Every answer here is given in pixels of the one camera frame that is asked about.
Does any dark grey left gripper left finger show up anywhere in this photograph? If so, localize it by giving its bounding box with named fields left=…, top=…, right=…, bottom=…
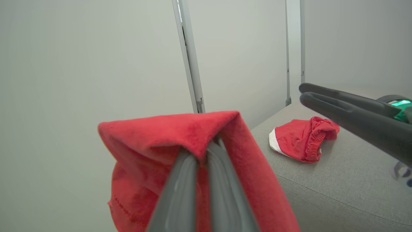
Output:
left=146, top=150, right=199, bottom=232

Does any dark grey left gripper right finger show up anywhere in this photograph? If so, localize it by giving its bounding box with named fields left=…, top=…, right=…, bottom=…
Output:
left=207, top=140, right=260, bottom=232

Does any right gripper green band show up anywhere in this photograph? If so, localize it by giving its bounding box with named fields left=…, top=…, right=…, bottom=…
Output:
left=299, top=83, right=412, bottom=168

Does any plain red velvet garment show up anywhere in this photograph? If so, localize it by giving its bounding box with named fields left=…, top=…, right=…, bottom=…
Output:
left=98, top=111, right=301, bottom=232

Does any red garment with white trim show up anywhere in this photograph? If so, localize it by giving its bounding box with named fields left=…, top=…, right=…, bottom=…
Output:
left=269, top=116, right=340, bottom=163

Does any grey fabric sofa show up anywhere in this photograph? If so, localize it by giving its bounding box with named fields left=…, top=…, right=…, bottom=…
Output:
left=250, top=101, right=412, bottom=232

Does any white blue printed cloth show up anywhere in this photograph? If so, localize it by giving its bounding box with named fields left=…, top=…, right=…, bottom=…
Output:
left=391, top=161, right=412, bottom=188

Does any thin aluminium partition post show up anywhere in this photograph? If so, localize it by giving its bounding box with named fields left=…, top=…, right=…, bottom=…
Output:
left=285, top=0, right=292, bottom=107
left=300, top=0, right=306, bottom=84

